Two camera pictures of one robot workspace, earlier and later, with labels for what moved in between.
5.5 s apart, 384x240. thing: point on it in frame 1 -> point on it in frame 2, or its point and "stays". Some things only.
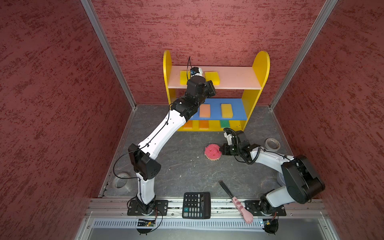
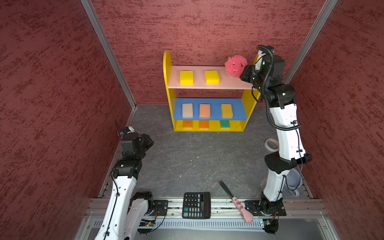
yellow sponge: (184, 77) stays
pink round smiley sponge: (212, 152) -> (234, 65)
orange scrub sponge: (204, 124) stays
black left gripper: (208, 85) -> (144, 137)
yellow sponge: (213, 76) stays
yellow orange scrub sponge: (188, 125) stays
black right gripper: (225, 152) -> (249, 69)
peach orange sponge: (204, 110) stays
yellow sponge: (227, 110) stays
